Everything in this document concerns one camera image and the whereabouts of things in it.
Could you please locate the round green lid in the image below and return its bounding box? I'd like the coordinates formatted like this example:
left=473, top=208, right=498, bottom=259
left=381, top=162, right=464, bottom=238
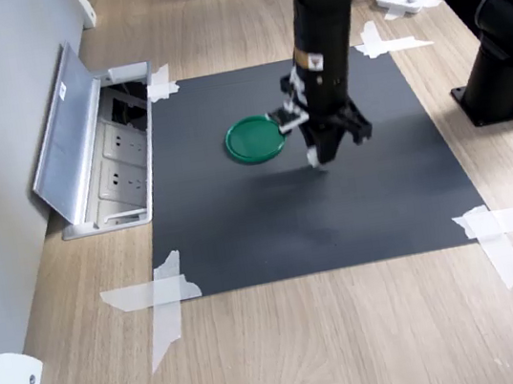
left=221, top=111, right=290, bottom=169

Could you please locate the white tape cross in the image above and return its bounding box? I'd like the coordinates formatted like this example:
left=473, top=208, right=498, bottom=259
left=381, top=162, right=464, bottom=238
left=350, top=11, right=436, bottom=63
left=450, top=200, right=513, bottom=298
left=94, top=246, right=214, bottom=381
left=142, top=62, right=182, bottom=105

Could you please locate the dark grey mat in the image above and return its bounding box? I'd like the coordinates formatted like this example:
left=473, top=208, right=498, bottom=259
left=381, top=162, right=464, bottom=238
left=123, top=32, right=496, bottom=307

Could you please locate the white power socket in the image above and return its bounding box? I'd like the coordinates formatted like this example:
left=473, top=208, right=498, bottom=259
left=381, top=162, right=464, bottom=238
left=96, top=116, right=151, bottom=162
left=93, top=154, right=152, bottom=203

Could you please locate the silver cable duct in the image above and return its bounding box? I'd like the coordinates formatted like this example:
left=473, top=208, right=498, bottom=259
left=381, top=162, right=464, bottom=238
left=11, top=30, right=178, bottom=246

